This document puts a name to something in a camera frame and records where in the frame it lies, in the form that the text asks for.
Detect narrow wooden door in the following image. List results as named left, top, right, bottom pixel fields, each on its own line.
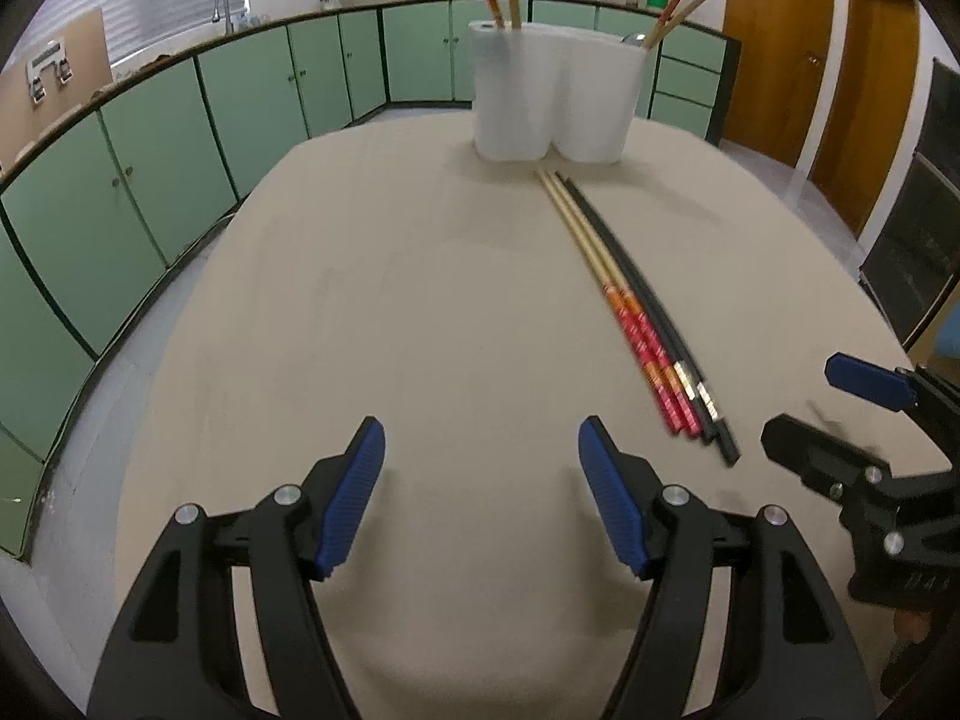
left=809, top=0, right=923, bottom=242

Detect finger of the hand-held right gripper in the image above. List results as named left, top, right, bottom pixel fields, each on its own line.
left=823, top=351, right=960, bottom=430
left=760, top=413, right=914, bottom=512

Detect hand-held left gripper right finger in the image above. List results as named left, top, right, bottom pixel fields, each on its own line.
left=579, top=415, right=878, bottom=720

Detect white double utensil holder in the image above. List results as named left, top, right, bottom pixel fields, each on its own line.
left=469, top=19, right=652, bottom=165

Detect black chopstick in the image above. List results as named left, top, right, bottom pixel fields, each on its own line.
left=556, top=174, right=722, bottom=444
left=564, top=176, right=743, bottom=467

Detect wide wooden door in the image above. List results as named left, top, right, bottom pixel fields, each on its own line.
left=721, top=0, right=838, bottom=167

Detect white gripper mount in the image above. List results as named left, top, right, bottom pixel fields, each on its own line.
left=25, top=40, right=74, bottom=100

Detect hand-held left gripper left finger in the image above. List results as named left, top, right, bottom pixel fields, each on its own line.
left=88, top=416, right=386, bottom=720

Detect green lower kitchen cabinets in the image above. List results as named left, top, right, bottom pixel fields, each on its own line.
left=0, top=0, right=744, bottom=562

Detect wooden board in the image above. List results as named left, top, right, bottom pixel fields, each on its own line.
left=0, top=7, right=114, bottom=170

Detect black glass cabinet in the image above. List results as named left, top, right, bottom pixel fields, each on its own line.
left=858, top=55, right=960, bottom=347

